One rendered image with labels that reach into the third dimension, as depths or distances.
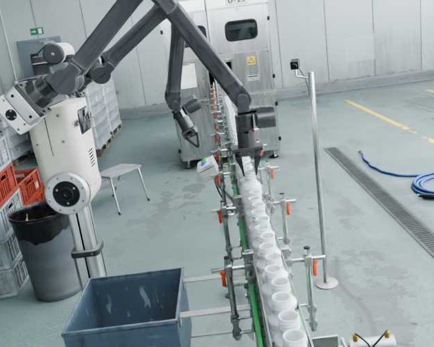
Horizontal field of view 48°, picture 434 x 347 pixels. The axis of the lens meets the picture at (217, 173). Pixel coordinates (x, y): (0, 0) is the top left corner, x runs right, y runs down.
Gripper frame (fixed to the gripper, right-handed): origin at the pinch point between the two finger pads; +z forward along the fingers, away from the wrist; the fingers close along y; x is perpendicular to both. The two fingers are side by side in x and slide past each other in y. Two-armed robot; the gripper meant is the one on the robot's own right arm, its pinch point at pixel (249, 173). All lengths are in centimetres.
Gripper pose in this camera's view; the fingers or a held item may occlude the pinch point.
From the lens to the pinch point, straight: 161.2
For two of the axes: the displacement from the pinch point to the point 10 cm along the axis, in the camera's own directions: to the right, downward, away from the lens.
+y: 9.9, -1.2, -0.2
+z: 1.2, 9.6, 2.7
